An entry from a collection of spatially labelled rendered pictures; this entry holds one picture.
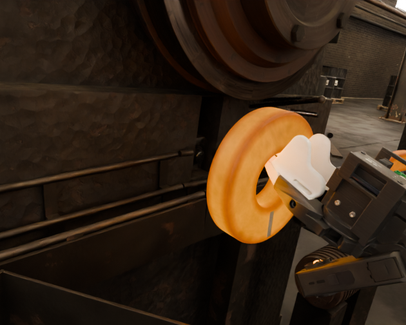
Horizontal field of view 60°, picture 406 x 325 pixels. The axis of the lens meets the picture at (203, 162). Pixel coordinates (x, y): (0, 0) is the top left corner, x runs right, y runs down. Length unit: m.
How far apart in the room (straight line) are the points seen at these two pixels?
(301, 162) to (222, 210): 0.09
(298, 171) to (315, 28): 0.31
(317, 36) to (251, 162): 0.32
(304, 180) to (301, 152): 0.03
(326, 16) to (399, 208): 0.40
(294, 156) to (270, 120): 0.04
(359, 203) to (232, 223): 0.13
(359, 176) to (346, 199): 0.02
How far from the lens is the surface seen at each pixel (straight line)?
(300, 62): 0.72
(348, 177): 0.33
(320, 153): 0.39
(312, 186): 0.36
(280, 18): 0.54
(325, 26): 0.64
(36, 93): 0.54
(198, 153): 0.75
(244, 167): 0.36
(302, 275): 0.39
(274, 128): 0.38
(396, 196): 0.31
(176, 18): 0.52
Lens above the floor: 0.95
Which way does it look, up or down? 17 degrees down
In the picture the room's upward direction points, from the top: 8 degrees clockwise
